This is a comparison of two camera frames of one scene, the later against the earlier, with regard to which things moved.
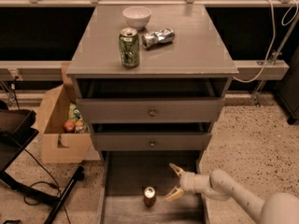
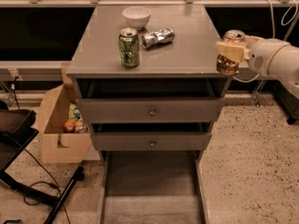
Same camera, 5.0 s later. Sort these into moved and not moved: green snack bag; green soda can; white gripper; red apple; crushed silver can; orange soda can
Moved: orange soda can; white gripper
Not moved: crushed silver can; green soda can; green snack bag; red apple
